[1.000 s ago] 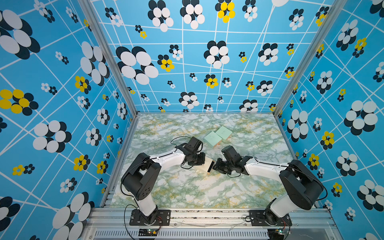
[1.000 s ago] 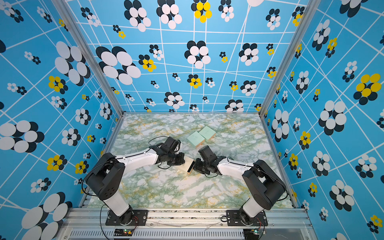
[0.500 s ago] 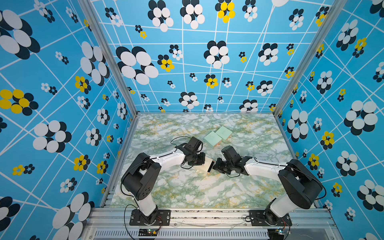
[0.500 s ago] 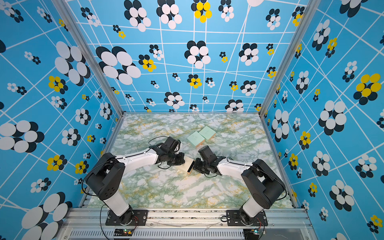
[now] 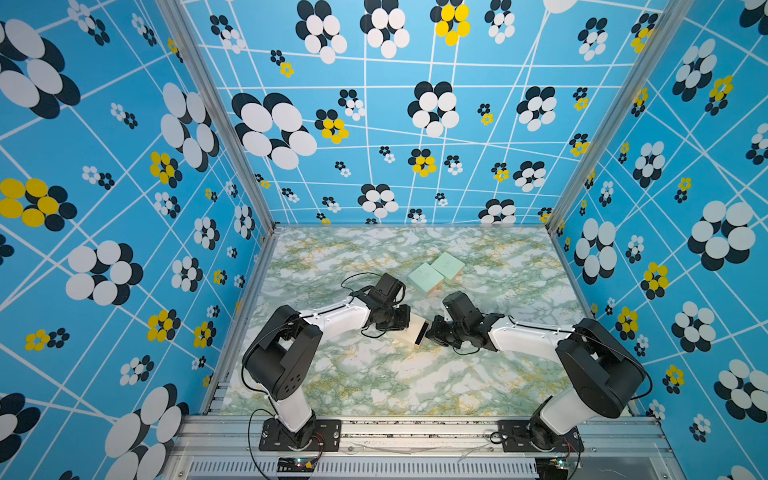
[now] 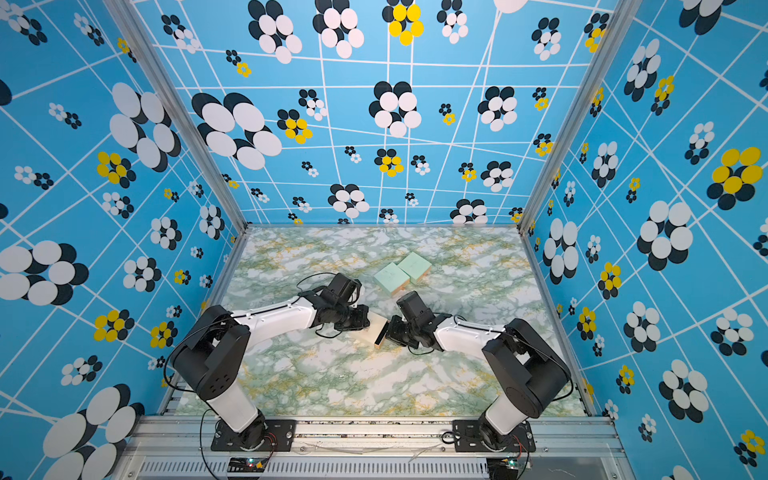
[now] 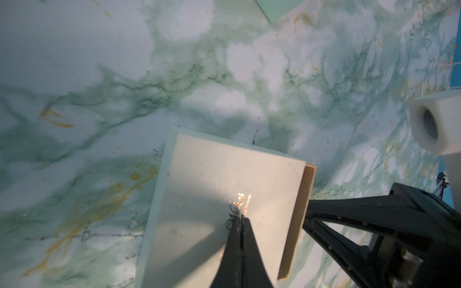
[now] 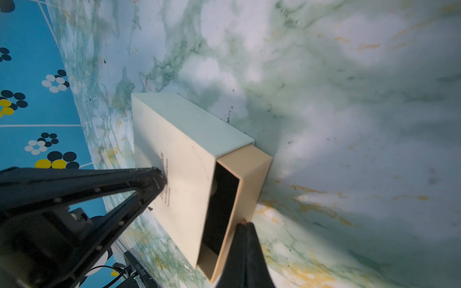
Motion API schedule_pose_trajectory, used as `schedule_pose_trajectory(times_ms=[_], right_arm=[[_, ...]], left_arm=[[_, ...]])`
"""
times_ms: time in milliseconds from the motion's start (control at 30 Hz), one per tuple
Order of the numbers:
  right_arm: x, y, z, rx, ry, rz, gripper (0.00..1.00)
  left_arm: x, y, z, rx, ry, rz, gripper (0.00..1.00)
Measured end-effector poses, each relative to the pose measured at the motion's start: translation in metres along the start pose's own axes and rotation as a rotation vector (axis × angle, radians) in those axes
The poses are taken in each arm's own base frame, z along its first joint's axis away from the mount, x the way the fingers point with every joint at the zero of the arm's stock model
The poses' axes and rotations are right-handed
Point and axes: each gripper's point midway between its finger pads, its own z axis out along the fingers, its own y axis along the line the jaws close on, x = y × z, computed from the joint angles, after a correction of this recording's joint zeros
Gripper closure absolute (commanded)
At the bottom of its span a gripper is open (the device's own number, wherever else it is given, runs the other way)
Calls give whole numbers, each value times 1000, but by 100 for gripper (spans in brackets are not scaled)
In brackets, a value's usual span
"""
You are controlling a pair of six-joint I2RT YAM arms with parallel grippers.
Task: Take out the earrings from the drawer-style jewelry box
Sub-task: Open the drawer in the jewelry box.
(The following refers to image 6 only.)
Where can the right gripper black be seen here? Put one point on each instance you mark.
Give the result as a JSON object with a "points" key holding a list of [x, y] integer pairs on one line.
{"points": [[392, 333]]}

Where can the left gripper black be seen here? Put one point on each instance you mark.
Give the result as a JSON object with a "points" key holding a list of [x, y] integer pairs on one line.
{"points": [[362, 323]]}

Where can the cream drawer jewelry box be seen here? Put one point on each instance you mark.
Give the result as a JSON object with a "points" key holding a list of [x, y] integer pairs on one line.
{"points": [[376, 331]]}

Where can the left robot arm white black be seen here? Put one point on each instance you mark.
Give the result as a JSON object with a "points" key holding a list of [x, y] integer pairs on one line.
{"points": [[210, 357]]}

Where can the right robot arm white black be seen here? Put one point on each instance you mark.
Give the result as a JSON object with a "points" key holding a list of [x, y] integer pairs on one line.
{"points": [[529, 372]]}

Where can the mint jewelry box middle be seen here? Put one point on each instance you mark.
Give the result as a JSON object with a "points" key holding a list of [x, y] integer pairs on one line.
{"points": [[391, 278]]}

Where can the mint jewelry box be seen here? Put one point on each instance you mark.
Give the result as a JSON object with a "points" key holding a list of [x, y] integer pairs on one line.
{"points": [[414, 266], [391, 278]]}

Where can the mint jewelry box far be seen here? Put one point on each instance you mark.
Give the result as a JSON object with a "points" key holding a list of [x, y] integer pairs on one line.
{"points": [[414, 266]]}

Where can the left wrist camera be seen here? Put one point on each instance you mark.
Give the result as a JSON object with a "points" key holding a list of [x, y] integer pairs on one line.
{"points": [[342, 290]]}

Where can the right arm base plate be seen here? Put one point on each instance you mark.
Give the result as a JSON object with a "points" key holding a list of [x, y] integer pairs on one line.
{"points": [[475, 436]]}

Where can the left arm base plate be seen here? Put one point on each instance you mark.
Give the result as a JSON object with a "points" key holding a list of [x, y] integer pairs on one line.
{"points": [[271, 435]]}

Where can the aluminium front rail frame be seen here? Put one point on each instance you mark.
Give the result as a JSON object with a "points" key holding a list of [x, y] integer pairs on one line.
{"points": [[179, 447]]}

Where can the left aluminium corner post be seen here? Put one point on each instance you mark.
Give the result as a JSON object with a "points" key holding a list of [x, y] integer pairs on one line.
{"points": [[157, 74]]}

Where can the aluminium corner post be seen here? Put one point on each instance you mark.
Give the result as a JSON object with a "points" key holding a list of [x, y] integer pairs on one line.
{"points": [[157, 74], [621, 21]]}

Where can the right aluminium corner post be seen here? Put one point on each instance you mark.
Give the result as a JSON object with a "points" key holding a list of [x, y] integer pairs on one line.
{"points": [[621, 21]]}

